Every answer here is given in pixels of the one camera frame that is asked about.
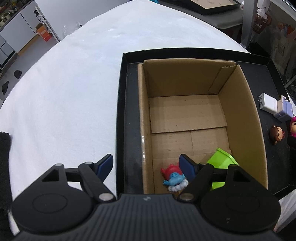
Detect blue troll figure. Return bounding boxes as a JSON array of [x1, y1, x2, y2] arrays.
[[161, 164, 189, 193]]

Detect green plastic box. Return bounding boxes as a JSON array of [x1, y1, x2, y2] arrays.
[[206, 148, 240, 191]]

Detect brown haired small doll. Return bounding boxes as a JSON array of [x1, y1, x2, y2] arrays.
[[268, 125, 285, 145]]

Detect white charger plug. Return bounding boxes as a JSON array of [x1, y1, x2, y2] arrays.
[[258, 93, 278, 114]]

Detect pink haired doll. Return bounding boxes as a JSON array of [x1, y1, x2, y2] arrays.
[[290, 116, 296, 138]]

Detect lavender toy block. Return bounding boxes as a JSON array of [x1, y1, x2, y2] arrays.
[[273, 95, 293, 122]]

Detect cardboard box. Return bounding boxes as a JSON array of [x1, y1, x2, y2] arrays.
[[137, 59, 268, 194]]

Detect black cloth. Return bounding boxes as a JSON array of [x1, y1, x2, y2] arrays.
[[0, 132, 12, 210]]

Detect black tray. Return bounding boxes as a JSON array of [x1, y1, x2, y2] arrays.
[[116, 48, 295, 198]]

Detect orange carton on floor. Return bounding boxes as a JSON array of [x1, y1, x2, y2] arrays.
[[35, 23, 52, 42]]

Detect grey chair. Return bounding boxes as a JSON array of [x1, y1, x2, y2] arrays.
[[159, 1, 243, 29]]

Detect red basket under desk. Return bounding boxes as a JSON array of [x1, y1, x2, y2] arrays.
[[253, 15, 272, 34]]

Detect picture frame on chair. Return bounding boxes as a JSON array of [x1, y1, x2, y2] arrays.
[[164, 0, 240, 15]]

